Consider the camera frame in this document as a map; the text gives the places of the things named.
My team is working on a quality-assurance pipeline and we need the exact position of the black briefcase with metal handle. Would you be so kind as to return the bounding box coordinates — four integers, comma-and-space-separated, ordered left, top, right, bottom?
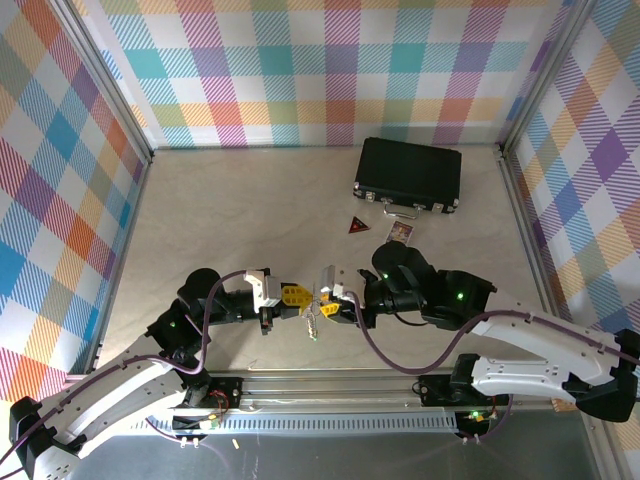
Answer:
351, 136, 463, 220

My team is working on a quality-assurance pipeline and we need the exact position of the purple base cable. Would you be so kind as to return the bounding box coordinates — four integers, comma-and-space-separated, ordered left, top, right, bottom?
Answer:
141, 410, 177, 442
462, 390, 516, 445

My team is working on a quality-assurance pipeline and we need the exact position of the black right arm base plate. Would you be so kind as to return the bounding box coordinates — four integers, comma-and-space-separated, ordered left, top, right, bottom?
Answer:
417, 373, 517, 409

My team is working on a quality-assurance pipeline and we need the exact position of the silver keyring with chain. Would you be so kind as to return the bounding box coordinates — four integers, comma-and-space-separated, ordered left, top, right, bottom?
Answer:
298, 293, 325, 345

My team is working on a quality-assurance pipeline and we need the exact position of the aluminium corner post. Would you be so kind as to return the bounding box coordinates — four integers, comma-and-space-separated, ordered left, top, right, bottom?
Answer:
497, 0, 601, 154
48, 0, 155, 162

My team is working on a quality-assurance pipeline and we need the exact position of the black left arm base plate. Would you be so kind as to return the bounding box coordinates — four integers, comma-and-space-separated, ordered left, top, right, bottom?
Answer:
197, 375, 245, 412

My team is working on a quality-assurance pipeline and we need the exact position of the grey slotted cable duct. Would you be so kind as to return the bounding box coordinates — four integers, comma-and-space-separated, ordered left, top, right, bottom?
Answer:
171, 411, 460, 437

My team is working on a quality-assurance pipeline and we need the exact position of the grey metal sheet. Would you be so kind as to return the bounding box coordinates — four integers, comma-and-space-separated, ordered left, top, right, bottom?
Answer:
64, 433, 604, 480

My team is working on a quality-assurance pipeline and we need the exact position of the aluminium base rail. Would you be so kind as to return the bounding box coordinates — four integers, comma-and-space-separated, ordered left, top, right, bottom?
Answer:
55, 368, 610, 414

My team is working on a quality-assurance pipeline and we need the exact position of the aluminium side rail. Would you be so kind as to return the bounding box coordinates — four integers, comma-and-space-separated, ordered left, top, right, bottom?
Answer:
84, 152, 154, 375
497, 147, 599, 374

